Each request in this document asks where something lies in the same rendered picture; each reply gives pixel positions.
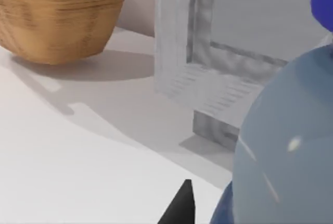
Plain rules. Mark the woven brown basket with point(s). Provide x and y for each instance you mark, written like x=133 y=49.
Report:
x=59 y=15

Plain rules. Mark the white framed board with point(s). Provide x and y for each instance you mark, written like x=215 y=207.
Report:
x=182 y=73

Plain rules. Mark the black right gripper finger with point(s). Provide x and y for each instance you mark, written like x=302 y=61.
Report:
x=184 y=205

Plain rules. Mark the pale blue bottle blue cap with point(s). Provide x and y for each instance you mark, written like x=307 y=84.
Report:
x=283 y=140

